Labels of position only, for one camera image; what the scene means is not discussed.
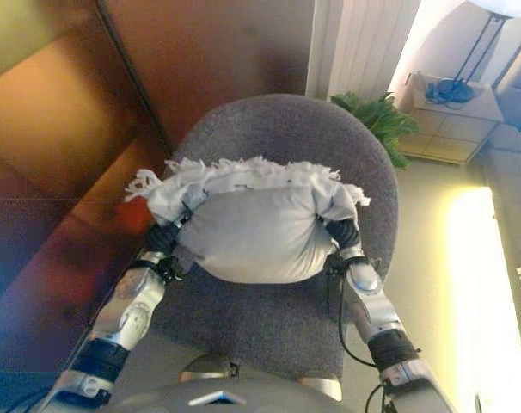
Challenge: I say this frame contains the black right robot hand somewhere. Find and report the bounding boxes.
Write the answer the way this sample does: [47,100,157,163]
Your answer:
[323,217,364,256]

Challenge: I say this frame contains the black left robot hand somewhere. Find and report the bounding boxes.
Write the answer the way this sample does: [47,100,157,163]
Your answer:
[143,219,188,259]

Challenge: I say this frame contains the grey sofa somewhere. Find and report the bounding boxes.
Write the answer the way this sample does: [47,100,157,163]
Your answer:
[478,53,521,341]

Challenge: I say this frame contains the green potted plant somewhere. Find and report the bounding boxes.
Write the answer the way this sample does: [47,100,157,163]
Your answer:
[328,90,421,170]

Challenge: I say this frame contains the grey fabric armchair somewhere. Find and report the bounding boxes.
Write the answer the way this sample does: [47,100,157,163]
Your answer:
[150,94,400,385]

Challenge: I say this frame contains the brown wooden cabinet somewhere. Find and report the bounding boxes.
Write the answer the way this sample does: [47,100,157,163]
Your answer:
[0,0,316,358]

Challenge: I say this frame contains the beige cardboard box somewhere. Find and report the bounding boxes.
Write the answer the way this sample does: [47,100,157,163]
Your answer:
[396,71,507,165]

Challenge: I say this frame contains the silver right robot leg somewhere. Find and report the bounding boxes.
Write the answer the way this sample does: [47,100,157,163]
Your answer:
[297,375,344,402]

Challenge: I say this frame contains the grey robot torso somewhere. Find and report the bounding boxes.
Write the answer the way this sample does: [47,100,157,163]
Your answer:
[107,378,395,413]

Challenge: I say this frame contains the black floor lamp stand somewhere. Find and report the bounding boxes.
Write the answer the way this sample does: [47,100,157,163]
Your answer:
[455,11,510,87]

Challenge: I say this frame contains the white lamp shade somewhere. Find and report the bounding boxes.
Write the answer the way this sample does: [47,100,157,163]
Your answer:
[461,0,521,22]

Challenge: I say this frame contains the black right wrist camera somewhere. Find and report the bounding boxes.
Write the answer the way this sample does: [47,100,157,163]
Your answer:
[323,252,348,277]

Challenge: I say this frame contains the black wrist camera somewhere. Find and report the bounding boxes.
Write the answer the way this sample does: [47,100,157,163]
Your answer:
[158,256,185,281]
[323,252,348,277]

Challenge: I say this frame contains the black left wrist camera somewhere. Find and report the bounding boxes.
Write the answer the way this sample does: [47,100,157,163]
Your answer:
[158,256,185,281]

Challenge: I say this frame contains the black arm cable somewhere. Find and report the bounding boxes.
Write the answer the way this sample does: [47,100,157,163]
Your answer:
[365,381,395,413]
[336,274,378,369]

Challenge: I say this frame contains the black headphones with cable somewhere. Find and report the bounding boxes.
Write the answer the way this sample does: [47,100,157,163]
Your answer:
[424,77,473,105]

